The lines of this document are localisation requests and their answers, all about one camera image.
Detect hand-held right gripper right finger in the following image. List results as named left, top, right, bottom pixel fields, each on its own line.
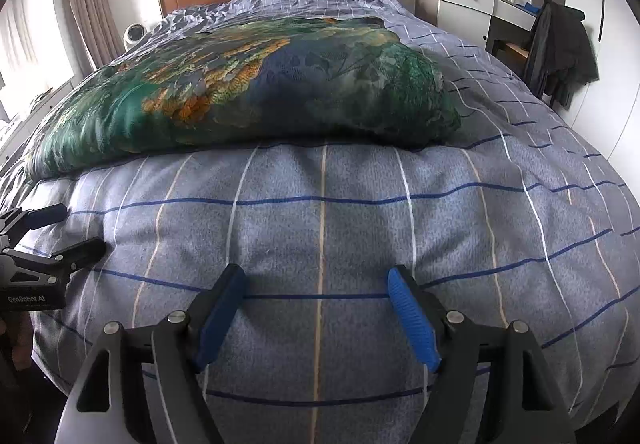
left=387, top=265, right=556, bottom=444

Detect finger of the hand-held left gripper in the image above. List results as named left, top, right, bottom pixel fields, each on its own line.
left=0, top=203, right=69, bottom=237
left=0, top=237, right=107, bottom=284

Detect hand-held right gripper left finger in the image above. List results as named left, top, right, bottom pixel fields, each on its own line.
left=75, top=264, right=247, bottom=444

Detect green printed padded jacket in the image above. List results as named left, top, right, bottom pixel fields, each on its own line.
left=25, top=16, right=462, bottom=181

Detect person's left hand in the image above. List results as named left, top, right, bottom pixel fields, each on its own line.
left=11, top=314, right=35, bottom=371

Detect blue-grey plaid duvet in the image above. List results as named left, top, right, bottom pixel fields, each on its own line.
left=0, top=0, right=640, bottom=435

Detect person's dark pants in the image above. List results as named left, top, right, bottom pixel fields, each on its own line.
left=0, top=319, right=68, bottom=444

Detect white round fan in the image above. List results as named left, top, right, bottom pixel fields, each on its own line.
left=122, top=23, right=147, bottom=48

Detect dark hanging jacket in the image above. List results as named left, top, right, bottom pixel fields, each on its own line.
left=522, top=0, right=600, bottom=109

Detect white dresser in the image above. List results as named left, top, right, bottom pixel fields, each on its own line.
left=437, top=0, right=540, bottom=56

